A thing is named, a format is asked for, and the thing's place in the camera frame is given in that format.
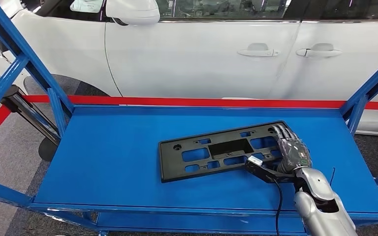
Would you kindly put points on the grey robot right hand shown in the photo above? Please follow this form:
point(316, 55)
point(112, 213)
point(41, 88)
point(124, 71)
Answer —
point(293, 153)

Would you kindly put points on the black stanchion post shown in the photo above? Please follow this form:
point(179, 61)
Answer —
point(47, 150)

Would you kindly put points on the white car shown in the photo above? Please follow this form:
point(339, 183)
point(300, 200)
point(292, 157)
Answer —
point(192, 65)

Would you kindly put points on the black plastic plate holder part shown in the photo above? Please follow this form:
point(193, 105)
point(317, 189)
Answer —
point(172, 163)

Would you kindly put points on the chrome stanchion post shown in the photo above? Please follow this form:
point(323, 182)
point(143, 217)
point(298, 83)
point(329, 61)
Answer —
point(29, 112)

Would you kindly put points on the blue metal shelf rack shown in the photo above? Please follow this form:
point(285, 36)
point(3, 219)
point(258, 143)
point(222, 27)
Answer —
point(110, 169)

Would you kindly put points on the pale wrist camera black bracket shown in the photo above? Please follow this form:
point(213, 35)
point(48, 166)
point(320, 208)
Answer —
point(260, 171)

